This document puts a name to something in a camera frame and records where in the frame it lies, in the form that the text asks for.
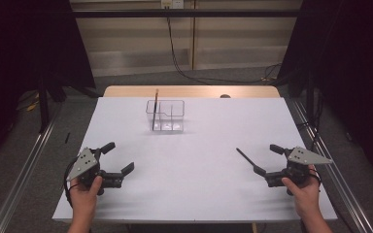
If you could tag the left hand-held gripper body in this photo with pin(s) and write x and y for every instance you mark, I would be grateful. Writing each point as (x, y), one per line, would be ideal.
(87, 161)

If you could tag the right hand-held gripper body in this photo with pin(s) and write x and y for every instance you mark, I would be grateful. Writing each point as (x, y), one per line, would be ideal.
(299, 166)

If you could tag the black pen with silver band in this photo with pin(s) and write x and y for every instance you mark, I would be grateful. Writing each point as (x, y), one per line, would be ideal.
(246, 158)

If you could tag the black pencil with orange end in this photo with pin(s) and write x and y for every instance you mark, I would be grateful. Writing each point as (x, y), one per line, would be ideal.
(155, 110)

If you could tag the clear plastic divided container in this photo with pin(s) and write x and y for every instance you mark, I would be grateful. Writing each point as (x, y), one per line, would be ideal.
(165, 116)

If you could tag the person's right hand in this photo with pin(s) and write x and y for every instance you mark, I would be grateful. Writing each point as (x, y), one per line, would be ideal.
(302, 194)

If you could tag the person's left hand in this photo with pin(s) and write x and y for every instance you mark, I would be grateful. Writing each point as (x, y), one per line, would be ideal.
(84, 197)

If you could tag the small black floor item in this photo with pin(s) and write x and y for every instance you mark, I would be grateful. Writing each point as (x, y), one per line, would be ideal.
(67, 138)

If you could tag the white table cover sheet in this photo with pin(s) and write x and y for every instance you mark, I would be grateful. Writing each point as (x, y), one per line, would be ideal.
(194, 181)

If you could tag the dark round table grommet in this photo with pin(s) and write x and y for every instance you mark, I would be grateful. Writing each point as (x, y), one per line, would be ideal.
(225, 95)

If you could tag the small yellow floor item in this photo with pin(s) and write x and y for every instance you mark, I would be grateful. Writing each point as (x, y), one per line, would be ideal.
(32, 106)

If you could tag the black curtain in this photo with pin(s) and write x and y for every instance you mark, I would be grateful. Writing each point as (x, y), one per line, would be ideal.
(22, 48)
(353, 64)

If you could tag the metal floor rail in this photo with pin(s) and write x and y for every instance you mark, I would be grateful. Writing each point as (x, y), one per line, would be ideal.
(19, 181)
(346, 191)

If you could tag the black stand post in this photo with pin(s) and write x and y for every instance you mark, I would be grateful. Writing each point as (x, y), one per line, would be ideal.
(43, 106)

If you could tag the black horizontal frame bar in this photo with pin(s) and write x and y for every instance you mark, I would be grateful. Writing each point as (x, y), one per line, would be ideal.
(187, 13)

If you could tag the white wall socket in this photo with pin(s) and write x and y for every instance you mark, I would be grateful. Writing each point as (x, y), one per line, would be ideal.
(172, 3)

